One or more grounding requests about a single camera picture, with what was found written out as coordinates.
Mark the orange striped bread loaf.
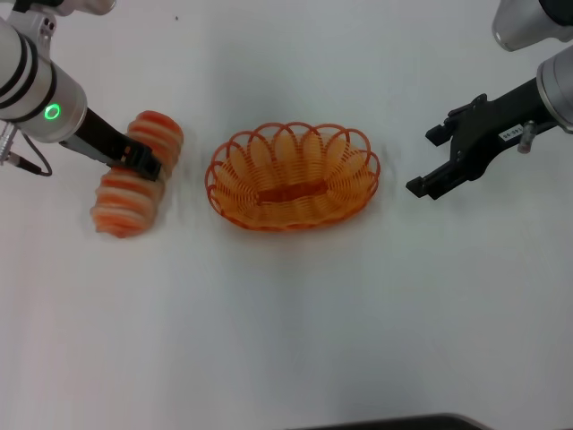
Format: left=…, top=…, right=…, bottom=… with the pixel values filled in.
left=90, top=109, right=186, bottom=240

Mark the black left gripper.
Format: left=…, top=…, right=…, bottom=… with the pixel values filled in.
left=59, top=106, right=164, bottom=183

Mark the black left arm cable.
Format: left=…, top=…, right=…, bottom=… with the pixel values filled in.
left=0, top=124, right=55, bottom=177

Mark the silver plug on right gripper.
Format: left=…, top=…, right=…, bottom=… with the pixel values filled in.
left=517, top=119, right=536, bottom=155

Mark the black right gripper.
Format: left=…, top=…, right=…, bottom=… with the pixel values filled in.
left=405, top=77, right=551, bottom=202

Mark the orange oval wire basket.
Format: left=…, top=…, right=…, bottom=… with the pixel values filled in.
left=204, top=120, right=382, bottom=233

